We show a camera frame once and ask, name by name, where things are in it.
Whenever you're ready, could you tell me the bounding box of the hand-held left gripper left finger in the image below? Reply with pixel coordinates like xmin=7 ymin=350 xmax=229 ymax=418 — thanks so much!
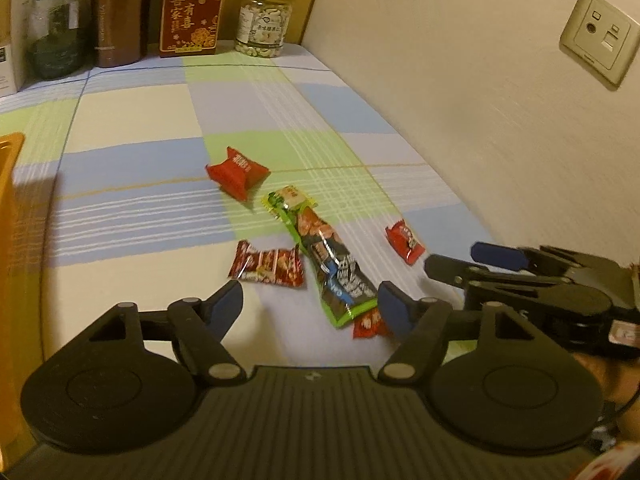
xmin=75 ymin=280 xmax=248 ymax=386

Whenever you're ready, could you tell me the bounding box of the green glass jar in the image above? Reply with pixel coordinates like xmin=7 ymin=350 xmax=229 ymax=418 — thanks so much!
xmin=27 ymin=0 xmax=92 ymax=81

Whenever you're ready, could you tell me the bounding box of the small red snack packet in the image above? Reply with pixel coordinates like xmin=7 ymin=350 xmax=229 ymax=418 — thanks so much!
xmin=384 ymin=220 xmax=427 ymax=266

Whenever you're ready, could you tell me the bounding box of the orange plastic tray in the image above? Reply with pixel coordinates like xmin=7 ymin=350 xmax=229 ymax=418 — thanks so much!
xmin=0 ymin=132 xmax=31 ymax=466

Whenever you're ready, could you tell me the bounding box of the person's right hand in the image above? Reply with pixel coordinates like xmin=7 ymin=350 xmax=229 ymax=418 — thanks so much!
xmin=575 ymin=352 xmax=640 ymax=441

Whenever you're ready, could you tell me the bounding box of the red brown snack packet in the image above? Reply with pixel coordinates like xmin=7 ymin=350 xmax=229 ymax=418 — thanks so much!
xmin=228 ymin=240 xmax=306 ymax=288

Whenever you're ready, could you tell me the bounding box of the red gold gift box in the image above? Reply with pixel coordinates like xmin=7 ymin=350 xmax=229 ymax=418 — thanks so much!
xmin=159 ymin=0 xmax=230 ymax=58

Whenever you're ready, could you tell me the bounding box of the beige data wall socket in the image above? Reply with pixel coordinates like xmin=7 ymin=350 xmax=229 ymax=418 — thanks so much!
xmin=559 ymin=0 xmax=640 ymax=88

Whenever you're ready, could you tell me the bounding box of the long green snack packet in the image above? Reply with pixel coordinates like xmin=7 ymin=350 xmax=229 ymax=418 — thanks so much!
xmin=262 ymin=186 xmax=379 ymax=329

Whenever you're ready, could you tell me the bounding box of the white printed carton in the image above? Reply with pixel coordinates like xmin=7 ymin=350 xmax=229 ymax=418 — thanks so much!
xmin=0 ymin=0 xmax=40 ymax=98

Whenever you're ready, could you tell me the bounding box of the red white snack packet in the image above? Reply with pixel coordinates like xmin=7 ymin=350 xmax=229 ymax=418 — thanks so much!
xmin=352 ymin=307 xmax=393 ymax=339

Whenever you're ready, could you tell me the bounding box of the red pillow snack packet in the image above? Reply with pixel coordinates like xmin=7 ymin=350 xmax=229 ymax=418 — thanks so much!
xmin=205 ymin=146 xmax=272 ymax=203

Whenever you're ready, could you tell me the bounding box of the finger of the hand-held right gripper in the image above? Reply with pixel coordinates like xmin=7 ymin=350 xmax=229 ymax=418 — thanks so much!
xmin=424 ymin=255 xmax=493 ymax=291
xmin=470 ymin=242 xmax=538 ymax=271

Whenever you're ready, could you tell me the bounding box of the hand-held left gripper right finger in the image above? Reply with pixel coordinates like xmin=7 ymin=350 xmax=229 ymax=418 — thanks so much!
xmin=377 ymin=281 xmax=546 ymax=386

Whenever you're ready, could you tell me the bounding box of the brown metal thermos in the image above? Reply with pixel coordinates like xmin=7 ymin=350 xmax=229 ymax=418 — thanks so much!
xmin=89 ymin=0 xmax=153 ymax=68

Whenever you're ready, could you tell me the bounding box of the clear plastic nut jar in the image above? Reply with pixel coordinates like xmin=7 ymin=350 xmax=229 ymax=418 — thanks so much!
xmin=235 ymin=0 xmax=293 ymax=58

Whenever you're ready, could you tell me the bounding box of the checked tablecloth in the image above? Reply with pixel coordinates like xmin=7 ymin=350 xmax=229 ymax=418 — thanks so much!
xmin=0 ymin=42 xmax=506 ymax=376

